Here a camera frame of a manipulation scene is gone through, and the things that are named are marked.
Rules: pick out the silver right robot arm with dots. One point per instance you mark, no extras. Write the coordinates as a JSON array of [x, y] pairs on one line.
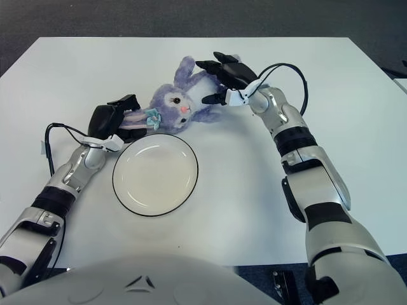
[[314, 184]]

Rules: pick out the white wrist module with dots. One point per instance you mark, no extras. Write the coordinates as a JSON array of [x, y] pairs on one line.
[[233, 98], [114, 143]]

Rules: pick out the purple plush bunny doll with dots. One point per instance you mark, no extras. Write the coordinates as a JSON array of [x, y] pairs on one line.
[[171, 105]]

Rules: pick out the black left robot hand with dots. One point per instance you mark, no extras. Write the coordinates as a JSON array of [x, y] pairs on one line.
[[101, 122]]

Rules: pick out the black metal bracket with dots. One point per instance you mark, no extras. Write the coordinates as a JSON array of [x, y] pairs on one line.
[[284, 286]]

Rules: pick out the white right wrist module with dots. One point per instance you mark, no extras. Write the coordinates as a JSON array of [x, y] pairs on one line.
[[233, 98]]

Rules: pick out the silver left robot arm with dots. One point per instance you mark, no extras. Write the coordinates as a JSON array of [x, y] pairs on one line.
[[66, 178]]

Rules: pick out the neighbouring white table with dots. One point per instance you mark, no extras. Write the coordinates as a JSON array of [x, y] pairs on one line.
[[401, 86]]

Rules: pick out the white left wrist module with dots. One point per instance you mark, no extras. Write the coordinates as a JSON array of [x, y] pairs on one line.
[[114, 143]]

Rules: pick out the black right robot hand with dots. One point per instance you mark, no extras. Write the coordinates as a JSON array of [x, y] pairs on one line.
[[237, 74]]

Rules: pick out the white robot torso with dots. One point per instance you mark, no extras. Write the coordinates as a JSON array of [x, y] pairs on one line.
[[140, 279]]

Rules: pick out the white plate with black rim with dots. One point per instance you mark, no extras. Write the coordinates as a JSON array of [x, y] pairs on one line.
[[155, 174]]

